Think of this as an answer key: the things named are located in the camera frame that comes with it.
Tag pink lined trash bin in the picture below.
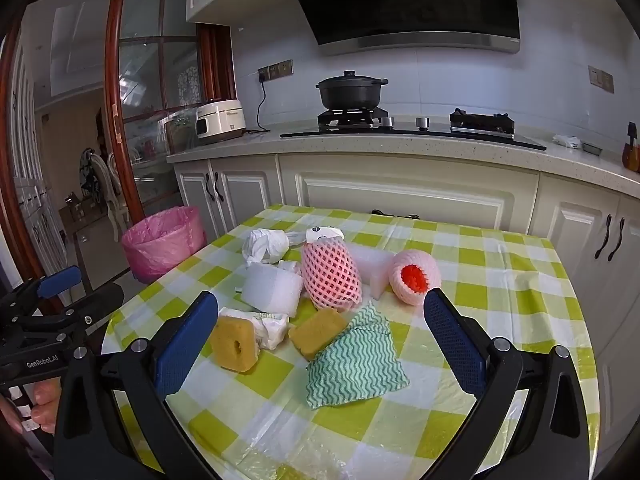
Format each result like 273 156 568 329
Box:
121 206 207 285

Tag pink foam sleeve red inside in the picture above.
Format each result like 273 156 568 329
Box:
389 248 442 306

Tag white foam roll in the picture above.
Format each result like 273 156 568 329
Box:
241 262 304 318

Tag person's left hand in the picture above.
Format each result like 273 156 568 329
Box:
0 380 62 436

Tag yellow sponge with hole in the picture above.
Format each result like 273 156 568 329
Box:
210 314 261 373

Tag crumpled printed white wrapper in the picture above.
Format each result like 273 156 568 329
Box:
218 306 291 351

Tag white paper wad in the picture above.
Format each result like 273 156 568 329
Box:
242 228 291 267

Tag black gas stove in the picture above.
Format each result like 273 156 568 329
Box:
279 107 548 151

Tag red wooden door frame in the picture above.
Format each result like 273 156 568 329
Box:
0 0 136 281

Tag white rice cooker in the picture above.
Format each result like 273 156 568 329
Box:
195 98 247 146

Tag black cooking pot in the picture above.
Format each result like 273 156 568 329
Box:
315 71 389 111

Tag beige wall socket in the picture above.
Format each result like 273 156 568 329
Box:
588 65 615 94

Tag orange utensil holder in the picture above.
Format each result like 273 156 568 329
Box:
621 122 640 173

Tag yellow rectangular sponge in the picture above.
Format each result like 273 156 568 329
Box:
288 307 349 362

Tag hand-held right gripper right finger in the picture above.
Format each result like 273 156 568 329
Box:
422 287 591 480

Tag white foam block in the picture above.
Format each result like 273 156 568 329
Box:
348 250 396 300

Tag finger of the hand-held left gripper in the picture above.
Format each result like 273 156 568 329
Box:
0 266 83 321
20 284 126 333

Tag speckled kitchen countertop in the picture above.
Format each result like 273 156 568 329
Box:
166 119 640 186

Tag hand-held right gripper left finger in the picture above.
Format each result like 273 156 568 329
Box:
52 290 221 480

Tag black power cable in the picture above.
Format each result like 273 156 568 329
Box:
243 80 271 136

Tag red wooden glass door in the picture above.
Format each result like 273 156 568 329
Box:
105 0 236 221

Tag pink foam net sleeve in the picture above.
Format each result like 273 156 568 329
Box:
301 240 363 312

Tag green wavy striped cloth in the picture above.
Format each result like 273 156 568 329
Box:
306 301 410 411

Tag black range hood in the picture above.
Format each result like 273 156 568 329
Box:
277 0 522 56

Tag gold wall socket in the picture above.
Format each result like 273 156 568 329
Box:
258 60 294 83

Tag white dining chair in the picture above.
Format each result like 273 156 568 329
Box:
80 152 131 243

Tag white hallway cabinets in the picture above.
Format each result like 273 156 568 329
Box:
10 45 66 271

